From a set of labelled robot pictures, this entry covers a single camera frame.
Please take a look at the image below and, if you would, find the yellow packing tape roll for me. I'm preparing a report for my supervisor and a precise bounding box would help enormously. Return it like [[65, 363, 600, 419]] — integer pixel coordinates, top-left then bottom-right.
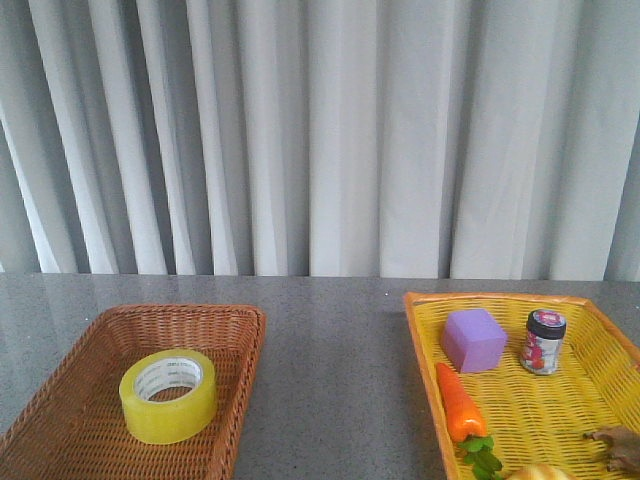
[[118, 349, 218, 445]]

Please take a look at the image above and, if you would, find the white pleated curtain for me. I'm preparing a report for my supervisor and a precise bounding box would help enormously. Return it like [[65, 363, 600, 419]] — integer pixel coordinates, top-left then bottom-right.
[[1, 1, 639, 281]]

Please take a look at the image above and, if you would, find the purple foam cube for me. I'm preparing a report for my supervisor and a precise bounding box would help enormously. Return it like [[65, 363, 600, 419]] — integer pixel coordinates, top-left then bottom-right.
[[440, 309, 508, 373]]

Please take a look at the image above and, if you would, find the orange toy carrot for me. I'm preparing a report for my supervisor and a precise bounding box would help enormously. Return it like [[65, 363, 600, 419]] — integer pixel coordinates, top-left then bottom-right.
[[436, 363, 503, 479]]

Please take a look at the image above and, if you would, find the small jar with black lid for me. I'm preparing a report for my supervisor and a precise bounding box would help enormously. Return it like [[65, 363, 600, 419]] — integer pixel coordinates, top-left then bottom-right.
[[519, 309, 567, 375]]

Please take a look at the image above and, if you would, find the yellow plastic woven basket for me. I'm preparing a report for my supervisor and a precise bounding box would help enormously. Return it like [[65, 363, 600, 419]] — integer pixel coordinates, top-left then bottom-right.
[[404, 292, 639, 479]]

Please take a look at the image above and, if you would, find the brown wicker basket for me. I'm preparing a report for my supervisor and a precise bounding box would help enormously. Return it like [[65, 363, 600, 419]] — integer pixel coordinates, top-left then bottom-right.
[[1, 304, 267, 479]]

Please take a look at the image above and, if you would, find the toy bread roll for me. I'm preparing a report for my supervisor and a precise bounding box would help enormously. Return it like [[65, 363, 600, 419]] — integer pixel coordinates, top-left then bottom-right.
[[508, 463, 576, 480]]

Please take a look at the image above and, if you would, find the brown ginger root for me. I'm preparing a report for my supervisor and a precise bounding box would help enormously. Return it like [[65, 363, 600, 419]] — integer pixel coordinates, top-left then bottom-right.
[[582, 426, 639, 474]]

